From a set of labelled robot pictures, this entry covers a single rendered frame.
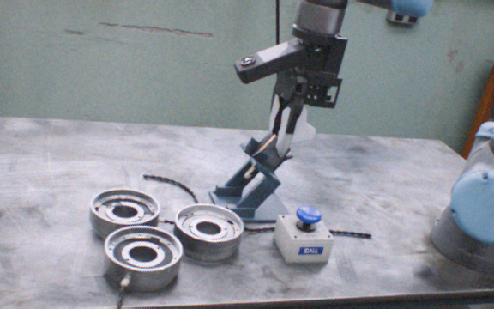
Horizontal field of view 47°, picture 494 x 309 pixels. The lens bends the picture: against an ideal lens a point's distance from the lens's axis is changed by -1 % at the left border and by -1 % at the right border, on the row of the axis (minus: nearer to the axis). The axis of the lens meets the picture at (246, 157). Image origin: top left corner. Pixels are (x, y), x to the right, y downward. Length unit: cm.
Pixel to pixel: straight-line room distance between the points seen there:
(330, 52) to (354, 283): 36
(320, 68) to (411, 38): 191
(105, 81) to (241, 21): 62
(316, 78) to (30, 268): 50
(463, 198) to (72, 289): 54
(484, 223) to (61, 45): 188
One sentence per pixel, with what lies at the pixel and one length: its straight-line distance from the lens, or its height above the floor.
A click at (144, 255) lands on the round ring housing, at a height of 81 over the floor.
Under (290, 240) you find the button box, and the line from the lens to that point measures 87.
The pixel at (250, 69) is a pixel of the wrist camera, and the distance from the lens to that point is 89.
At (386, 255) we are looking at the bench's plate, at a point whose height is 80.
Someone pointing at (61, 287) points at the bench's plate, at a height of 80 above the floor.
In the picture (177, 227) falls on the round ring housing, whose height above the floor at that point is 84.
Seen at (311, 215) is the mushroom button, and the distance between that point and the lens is 88.
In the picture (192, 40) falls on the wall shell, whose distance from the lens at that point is 244.
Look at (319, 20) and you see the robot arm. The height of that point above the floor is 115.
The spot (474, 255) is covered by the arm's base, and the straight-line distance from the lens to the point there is 103.
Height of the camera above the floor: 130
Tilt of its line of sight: 24 degrees down
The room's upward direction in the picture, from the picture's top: 11 degrees clockwise
